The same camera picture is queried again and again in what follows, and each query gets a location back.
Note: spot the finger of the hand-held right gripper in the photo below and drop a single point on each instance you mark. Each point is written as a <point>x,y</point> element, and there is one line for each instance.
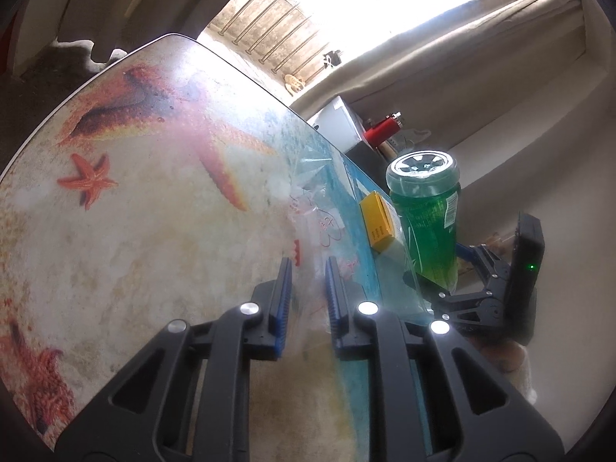
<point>423,288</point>
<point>486,264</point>

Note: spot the yellow cardboard box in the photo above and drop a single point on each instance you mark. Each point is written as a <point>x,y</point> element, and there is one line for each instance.
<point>382,221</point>

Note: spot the metal window railing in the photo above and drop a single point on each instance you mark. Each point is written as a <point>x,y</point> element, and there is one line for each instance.
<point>274,24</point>

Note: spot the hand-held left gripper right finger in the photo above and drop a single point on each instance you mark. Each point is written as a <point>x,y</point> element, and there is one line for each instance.
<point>334,303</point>

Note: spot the grey cabinet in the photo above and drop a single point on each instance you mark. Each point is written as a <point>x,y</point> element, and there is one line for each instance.
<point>346,125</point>

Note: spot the clear zip bag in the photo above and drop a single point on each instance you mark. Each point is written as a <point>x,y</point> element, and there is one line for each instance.
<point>313,231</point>

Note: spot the red thermos bottle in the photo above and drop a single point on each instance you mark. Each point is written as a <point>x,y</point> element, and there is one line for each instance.
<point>382,128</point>

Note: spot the beige curtain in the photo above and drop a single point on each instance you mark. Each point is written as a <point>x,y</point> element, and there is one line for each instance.
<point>457,43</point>

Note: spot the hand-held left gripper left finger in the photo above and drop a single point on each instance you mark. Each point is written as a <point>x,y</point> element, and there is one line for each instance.
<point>284,303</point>

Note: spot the person's right hand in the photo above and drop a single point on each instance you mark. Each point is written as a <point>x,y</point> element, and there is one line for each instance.
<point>505,353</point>

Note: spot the green plastic bottle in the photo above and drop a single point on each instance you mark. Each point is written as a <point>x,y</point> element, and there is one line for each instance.
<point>426,221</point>

